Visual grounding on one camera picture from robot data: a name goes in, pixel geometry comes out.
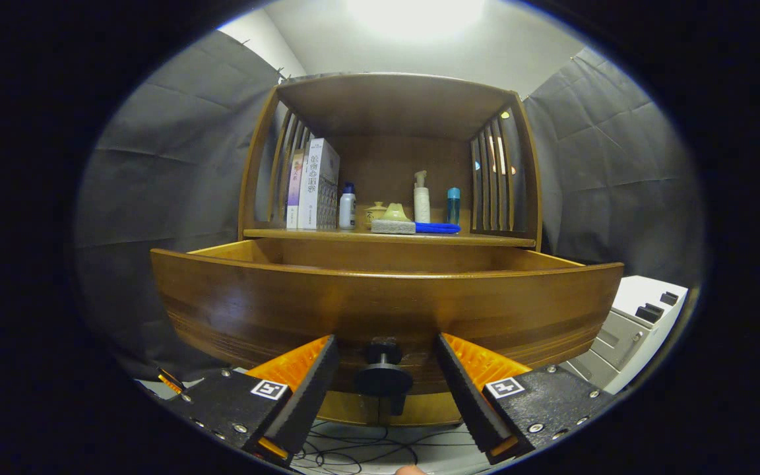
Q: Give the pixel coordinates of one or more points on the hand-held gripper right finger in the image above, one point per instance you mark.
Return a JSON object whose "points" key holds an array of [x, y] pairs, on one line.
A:
{"points": [[472, 402]]}

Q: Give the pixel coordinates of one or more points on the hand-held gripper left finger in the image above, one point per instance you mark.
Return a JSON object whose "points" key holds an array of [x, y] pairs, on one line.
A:
{"points": [[307, 402]]}

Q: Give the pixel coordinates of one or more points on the black drawer knob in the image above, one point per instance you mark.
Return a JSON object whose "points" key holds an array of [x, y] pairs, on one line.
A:
{"points": [[383, 380]]}

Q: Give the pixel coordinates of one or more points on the wooden drawer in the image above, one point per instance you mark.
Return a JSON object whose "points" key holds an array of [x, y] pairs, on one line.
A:
{"points": [[386, 303]]}

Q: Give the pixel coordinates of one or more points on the wooden countertop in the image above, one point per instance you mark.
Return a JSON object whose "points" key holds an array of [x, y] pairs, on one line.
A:
{"points": [[327, 234]]}

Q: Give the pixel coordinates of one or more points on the brown wooden cabinet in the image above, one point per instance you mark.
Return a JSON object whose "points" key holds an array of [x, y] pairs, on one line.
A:
{"points": [[393, 105]]}

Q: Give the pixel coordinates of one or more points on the orange black tool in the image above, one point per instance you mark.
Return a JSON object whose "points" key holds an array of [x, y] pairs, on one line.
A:
{"points": [[170, 381]]}

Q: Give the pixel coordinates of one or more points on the blue folded cloth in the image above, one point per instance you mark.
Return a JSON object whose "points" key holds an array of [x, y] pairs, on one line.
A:
{"points": [[439, 228]]}

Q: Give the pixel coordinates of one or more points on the white bottle blue cap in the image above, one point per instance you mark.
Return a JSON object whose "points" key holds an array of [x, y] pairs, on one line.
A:
{"points": [[347, 211]]}

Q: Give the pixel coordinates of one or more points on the blue translucent bottle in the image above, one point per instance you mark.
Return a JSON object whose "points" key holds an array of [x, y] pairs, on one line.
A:
{"points": [[453, 208]]}

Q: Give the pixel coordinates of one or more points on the black plastic block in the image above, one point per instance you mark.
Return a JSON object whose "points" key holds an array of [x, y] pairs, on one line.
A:
{"points": [[649, 313], [669, 298]]}

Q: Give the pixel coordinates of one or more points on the yellow lidded teacup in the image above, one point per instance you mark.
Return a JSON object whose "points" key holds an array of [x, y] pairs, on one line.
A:
{"points": [[375, 212]]}

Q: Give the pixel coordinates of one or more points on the white pump bottle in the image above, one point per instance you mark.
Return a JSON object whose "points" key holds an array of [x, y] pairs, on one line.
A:
{"points": [[422, 204]]}

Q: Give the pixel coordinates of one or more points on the thin purple book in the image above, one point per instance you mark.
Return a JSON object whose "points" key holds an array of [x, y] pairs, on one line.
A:
{"points": [[294, 191]]}

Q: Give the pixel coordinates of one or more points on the thick white book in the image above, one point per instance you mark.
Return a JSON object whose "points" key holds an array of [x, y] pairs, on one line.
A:
{"points": [[317, 185]]}

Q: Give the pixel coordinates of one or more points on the black backdrop cloth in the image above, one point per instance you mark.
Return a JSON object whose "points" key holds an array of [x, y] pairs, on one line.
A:
{"points": [[156, 185]]}

